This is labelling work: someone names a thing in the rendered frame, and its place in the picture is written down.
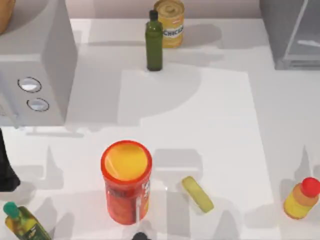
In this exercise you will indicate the red and orange tall canister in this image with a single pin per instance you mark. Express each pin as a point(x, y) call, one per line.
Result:
point(126, 182)

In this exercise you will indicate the yellow-green flat bar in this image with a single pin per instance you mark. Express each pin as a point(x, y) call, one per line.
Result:
point(197, 194)

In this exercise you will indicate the pale microwave oven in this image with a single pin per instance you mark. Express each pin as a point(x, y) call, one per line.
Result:
point(30, 62)

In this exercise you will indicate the yellow bottle with red cap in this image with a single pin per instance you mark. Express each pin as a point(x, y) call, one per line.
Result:
point(301, 200)

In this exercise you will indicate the dark green glass bottle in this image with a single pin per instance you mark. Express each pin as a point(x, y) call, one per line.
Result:
point(154, 45)

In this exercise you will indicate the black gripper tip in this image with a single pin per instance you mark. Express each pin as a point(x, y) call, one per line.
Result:
point(6, 170)

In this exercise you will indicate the large round microwave knob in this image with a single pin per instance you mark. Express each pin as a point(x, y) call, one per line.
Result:
point(29, 84)

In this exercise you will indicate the small round microwave knob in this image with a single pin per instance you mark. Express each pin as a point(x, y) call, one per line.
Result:
point(38, 104)

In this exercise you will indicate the orange-brown rounded object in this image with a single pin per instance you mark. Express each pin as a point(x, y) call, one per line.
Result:
point(4, 15)

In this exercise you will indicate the yellow can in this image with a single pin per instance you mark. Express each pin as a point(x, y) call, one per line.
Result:
point(172, 23)

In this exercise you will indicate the yellow-green bottle with green cap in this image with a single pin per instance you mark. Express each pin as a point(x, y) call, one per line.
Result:
point(26, 223)

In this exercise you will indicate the small black round object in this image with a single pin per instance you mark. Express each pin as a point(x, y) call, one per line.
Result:
point(140, 236)

